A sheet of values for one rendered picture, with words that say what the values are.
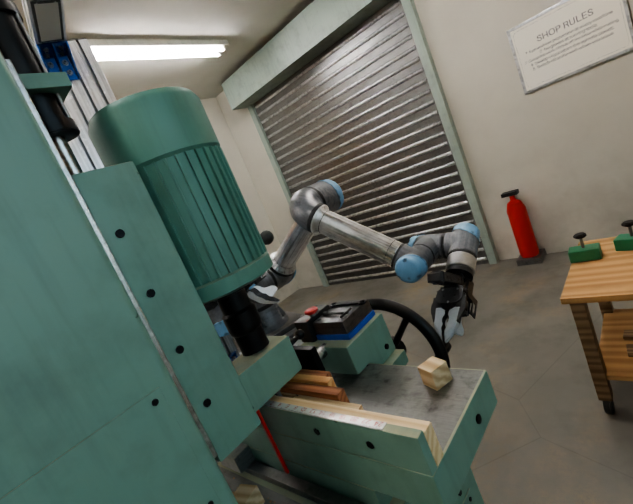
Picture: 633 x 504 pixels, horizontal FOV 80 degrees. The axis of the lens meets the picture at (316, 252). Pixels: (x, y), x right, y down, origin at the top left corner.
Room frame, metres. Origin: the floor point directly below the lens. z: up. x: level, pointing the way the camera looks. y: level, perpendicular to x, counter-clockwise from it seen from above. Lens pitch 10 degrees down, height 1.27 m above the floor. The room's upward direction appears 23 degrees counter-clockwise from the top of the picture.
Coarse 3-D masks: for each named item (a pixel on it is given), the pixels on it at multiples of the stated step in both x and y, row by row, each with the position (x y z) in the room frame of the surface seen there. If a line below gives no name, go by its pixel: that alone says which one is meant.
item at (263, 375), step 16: (272, 336) 0.67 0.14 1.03; (272, 352) 0.62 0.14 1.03; (288, 352) 0.64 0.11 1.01; (240, 368) 0.59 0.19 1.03; (256, 368) 0.59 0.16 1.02; (272, 368) 0.61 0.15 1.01; (288, 368) 0.63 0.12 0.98; (256, 384) 0.58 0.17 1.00; (272, 384) 0.60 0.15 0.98; (256, 400) 0.57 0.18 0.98
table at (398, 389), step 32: (352, 384) 0.64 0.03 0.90; (384, 384) 0.60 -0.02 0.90; (416, 384) 0.57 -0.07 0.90; (448, 384) 0.53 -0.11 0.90; (480, 384) 0.51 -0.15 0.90; (416, 416) 0.49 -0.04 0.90; (448, 416) 0.47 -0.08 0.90; (480, 416) 0.48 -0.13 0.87; (256, 448) 0.66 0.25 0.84; (288, 448) 0.58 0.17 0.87; (320, 448) 0.52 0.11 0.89; (448, 448) 0.42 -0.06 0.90; (352, 480) 0.49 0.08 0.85; (384, 480) 0.44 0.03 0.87; (416, 480) 0.40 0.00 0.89; (448, 480) 0.40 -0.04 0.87
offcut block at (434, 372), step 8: (432, 360) 0.56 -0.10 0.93; (440, 360) 0.55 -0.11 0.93; (424, 368) 0.55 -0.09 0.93; (432, 368) 0.54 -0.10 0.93; (440, 368) 0.54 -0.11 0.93; (448, 368) 0.54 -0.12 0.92; (424, 376) 0.55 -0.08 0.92; (432, 376) 0.53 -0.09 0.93; (440, 376) 0.53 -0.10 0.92; (448, 376) 0.54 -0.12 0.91; (424, 384) 0.56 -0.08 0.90; (432, 384) 0.54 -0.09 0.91; (440, 384) 0.53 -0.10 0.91
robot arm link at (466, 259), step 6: (456, 252) 0.98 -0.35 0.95; (462, 252) 0.97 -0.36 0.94; (450, 258) 0.98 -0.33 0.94; (456, 258) 0.96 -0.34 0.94; (462, 258) 0.95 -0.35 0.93; (468, 258) 0.95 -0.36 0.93; (474, 258) 0.96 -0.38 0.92; (450, 264) 0.97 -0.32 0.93; (456, 264) 0.95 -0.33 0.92; (462, 264) 0.95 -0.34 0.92; (468, 264) 0.94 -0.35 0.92; (474, 264) 0.95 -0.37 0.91; (474, 270) 0.95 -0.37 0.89
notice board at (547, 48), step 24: (576, 0) 2.50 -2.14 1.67; (600, 0) 2.42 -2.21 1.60; (624, 0) 2.35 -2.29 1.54; (528, 24) 2.70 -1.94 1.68; (552, 24) 2.61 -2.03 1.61; (576, 24) 2.52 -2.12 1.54; (600, 24) 2.44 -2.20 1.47; (624, 24) 2.37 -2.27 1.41; (528, 48) 2.72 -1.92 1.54; (552, 48) 2.63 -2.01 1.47; (576, 48) 2.54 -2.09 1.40; (600, 48) 2.46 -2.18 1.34; (624, 48) 2.38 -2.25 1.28; (528, 72) 2.75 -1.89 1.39; (552, 72) 2.66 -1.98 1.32; (576, 72) 2.57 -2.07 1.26
